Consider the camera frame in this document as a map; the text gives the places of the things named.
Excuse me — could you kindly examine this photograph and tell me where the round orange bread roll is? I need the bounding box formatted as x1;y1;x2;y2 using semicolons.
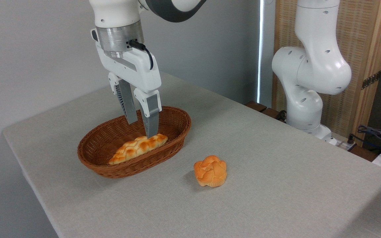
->
193;155;227;188

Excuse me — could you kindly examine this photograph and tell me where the grey tablecloth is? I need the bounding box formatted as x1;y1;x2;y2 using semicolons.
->
3;73;381;238

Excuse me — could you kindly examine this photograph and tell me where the black cable bundle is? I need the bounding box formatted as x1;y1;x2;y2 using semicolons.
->
348;125;381;156

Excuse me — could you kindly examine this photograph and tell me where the long braided bread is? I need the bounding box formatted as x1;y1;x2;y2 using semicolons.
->
108;133;168;165

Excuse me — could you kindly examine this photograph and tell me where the brown wicker basket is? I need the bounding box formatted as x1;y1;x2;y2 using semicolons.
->
77;106;192;179

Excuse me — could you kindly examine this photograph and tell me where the dark metal screen hinge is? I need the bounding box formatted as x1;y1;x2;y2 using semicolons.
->
361;70;381;90

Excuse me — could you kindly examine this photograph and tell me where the wooden folding screen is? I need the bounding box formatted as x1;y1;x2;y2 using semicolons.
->
273;0;381;143

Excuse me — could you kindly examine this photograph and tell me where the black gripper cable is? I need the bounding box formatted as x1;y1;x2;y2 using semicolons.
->
128;40;154;70

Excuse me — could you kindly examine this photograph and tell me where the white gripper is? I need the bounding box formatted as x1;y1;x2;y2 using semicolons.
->
95;43;162;139

